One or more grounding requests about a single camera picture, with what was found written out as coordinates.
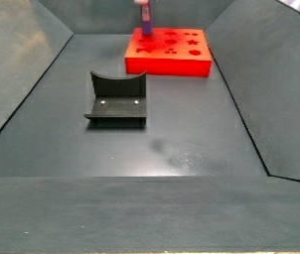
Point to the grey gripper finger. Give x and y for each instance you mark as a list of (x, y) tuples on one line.
[(140, 2)]

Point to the purple rectangular block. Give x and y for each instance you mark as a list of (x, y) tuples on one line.
[(146, 19)]

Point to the red shape sorter board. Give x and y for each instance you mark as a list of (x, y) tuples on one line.
[(172, 51)]

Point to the black curved holder bracket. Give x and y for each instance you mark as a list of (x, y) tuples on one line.
[(119, 97)]

